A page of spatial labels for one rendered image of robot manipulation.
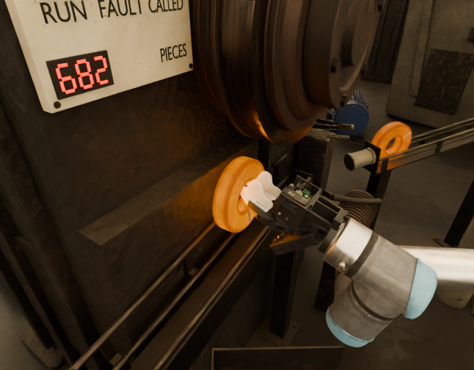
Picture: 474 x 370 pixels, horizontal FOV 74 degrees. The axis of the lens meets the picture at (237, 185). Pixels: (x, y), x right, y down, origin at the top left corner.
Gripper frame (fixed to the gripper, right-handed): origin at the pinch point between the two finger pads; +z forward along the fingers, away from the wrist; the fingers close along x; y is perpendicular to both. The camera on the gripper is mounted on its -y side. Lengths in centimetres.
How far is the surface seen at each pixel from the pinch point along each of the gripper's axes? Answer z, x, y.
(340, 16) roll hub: -3.3, -8.3, 32.5
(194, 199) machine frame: 5.6, 7.4, -2.7
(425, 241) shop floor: -65, -117, -71
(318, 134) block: -1.6, -42.3, -4.6
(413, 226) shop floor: -58, -126, -73
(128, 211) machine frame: 9.6, 20.3, 0.5
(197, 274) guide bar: -1.5, 11.9, -16.7
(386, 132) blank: -17, -65, -4
